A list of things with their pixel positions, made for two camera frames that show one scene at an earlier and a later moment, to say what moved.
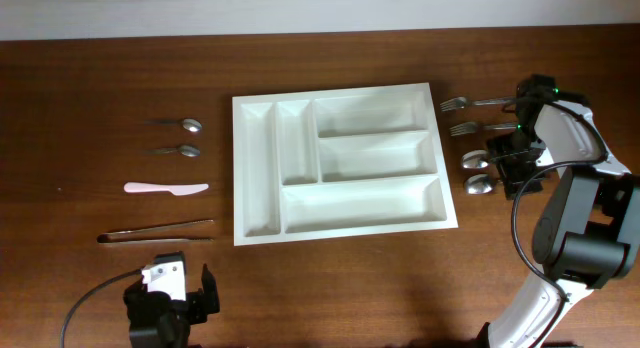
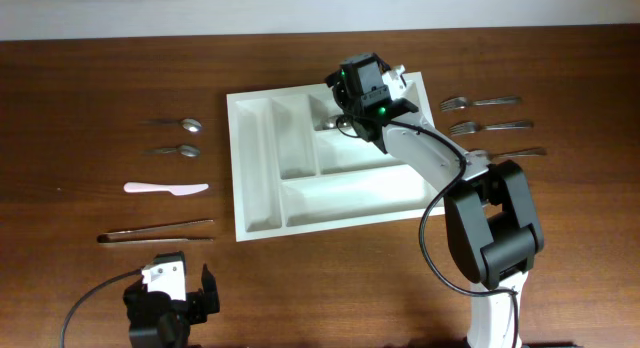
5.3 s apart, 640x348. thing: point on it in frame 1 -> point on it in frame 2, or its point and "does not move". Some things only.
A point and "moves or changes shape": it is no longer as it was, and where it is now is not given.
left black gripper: (196, 310) does not move
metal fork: (473, 126) does not move
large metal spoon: (480, 184) moves or changes shape
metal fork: (464, 102) does not move
